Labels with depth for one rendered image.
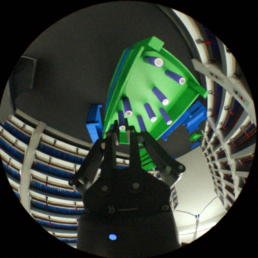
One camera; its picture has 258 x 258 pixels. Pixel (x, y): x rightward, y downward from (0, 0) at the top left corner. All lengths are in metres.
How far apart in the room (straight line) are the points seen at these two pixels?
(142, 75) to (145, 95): 0.06
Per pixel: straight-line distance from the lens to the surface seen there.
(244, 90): 0.56
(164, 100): 0.19
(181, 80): 0.19
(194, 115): 0.93
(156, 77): 0.23
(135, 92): 0.23
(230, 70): 0.57
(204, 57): 0.67
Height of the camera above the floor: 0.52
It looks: 38 degrees down
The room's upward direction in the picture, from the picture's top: 170 degrees clockwise
